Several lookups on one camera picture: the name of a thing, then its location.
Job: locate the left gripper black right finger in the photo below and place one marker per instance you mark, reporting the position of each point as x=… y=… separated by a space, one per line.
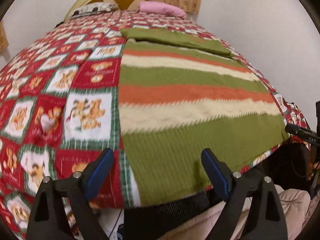
x=233 y=188

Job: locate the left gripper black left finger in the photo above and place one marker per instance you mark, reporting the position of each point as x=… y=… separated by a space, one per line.
x=48 y=218

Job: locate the striped green orange cream sweater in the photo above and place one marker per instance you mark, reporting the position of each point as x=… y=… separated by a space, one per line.
x=180 y=94

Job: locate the beige quilted garment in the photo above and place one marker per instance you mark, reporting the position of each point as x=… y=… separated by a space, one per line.
x=297 y=208

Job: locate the red patchwork teddy bedspread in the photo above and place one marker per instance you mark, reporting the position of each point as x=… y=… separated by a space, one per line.
x=59 y=106

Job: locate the beige side curtain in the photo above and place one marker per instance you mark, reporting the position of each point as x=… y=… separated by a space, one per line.
x=3 y=38

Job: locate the pink pillow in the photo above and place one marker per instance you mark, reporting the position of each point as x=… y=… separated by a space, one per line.
x=153 y=7

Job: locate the white car print pillow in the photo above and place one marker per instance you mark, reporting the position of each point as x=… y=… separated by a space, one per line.
x=93 y=8

